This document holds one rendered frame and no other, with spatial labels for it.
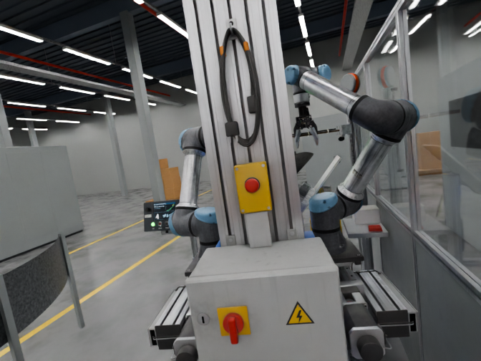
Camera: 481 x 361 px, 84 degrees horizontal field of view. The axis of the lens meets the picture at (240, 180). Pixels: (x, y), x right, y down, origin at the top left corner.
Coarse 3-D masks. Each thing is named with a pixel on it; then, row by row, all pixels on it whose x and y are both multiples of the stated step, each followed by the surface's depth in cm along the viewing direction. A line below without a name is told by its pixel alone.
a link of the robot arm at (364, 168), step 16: (416, 112) 93; (400, 128) 91; (368, 144) 103; (384, 144) 98; (368, 160) 104; (352, 176) 110; (368, 176) 107; (336, 192) 117; (352, 192) 112; (352, 208) 115
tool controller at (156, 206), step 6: (144, 204) 176; (150, 204) 175; (156, 204) 173; (162, 204) 172; (168, 204) 170; (174, 204) 169; (144, 210) 176; (150, 210) 174; (156, 210) 173; (162, 210) 171; (168, 210) 170; (174, 210) 169; (144, 216) 175; (150, 216) 173; (162, 216) 171; (168, 216) 170; (144, 222) 174; (150, 222) 173; (156, 222) 172; (162, 222) 170; (144, 228) 174; (150, 228) 172; (156, 228) 171; (162, 228) 170; (168, 228) 169
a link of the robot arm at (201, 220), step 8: (200, 208) 120; (208, 208) 120; (192, 216) 119; (200, 216) 114; (208, 216) 113; (192, 224) 117; (200, 224) 114; (208, 224) 113; (216, 224) 115; (192, 232) 118; (200, 232) 115; (208, 232) 114; (216, 232) 115; (200, 240) 116; (208, 240) 114; (216, 240) 115
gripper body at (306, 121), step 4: (296, 104) 127; (300, 104) 124; (304, 104) 124; (308, 104) 126; (300, 108) 127; (304, 108) 126; (300, 112) 127; (304, 112) 126; (300, 116) 125; (304, 116) 124; (308, 116) 126; (296, 120) 126; (300, 120) 126; (304, 120) 126; (308, 120) 124; (296, 124) 126; (300, 124) 126; (304, 124) 126; (308, 124) 125; (300, 128) 127; (308, 128) 131
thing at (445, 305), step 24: (384, 216) 192; (384, 240) 200; (408, 240) 142; (384, 264) 210; (408, 264) 147; (432, 264) 113; (408, 288) 152; (432, 288) 116; (456, 288) 94; (432, 312) 119; (456, 312) 96; (480, 312) 80; (432, 336) 122; (456, 336) 98; (480, 336) 81; (432, 360) 126; (456, 360) 100; (480, 360) 83
